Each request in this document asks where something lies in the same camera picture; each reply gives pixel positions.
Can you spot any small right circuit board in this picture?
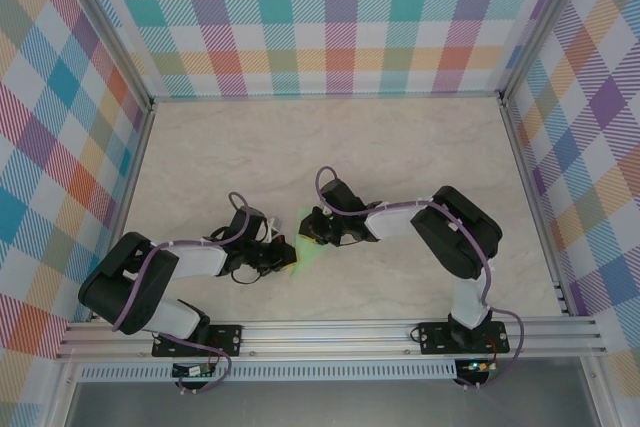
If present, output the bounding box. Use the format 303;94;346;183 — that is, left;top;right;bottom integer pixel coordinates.
462;359;499;374

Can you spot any grey metal panel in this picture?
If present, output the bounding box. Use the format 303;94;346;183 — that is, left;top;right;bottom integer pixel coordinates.
62;379;604;427

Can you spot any aluminium frame post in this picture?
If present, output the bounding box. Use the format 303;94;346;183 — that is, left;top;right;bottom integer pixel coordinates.
499;0;596;103
49;0;156;111

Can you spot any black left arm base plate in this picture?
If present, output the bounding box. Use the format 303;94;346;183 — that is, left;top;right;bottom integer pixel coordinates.
151;324;245;358

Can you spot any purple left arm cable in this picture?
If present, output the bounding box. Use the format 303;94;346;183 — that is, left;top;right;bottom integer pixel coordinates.
110;191;251;396

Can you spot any long aluminium base rail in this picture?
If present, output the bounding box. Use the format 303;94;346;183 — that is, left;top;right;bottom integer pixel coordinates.
54;316;609;361

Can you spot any aluminium side rail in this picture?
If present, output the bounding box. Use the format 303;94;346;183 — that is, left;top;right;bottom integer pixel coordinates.
88;99;157;323
498;96;571;316

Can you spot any small circuit board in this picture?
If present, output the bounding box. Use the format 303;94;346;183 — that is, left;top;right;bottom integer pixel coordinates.
171;362;217;379
462;359;499;374

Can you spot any slotted grey cable duct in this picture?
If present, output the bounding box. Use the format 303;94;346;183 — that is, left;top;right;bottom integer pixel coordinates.
74;359;459;382

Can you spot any thin black left gripper wire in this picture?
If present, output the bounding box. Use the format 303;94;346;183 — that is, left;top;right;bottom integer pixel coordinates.
229;266;266;286

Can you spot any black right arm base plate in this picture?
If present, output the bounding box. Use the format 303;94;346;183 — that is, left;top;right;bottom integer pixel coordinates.
417;320;510;356

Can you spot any light green paper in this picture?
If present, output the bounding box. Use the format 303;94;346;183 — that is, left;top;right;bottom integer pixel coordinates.
289;207;331;278

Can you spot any aluminium back rail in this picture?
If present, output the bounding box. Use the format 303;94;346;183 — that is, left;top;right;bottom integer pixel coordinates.
149;91;506;104

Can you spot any small left circuit board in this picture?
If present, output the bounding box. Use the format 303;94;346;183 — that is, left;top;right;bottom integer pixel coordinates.
171;362;217;379

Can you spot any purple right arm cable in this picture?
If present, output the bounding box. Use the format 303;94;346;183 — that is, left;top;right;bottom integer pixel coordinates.
315;166;526;391

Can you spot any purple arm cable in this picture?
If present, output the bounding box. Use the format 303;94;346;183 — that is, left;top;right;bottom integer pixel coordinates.
315;166;526;391
110;191;251;396

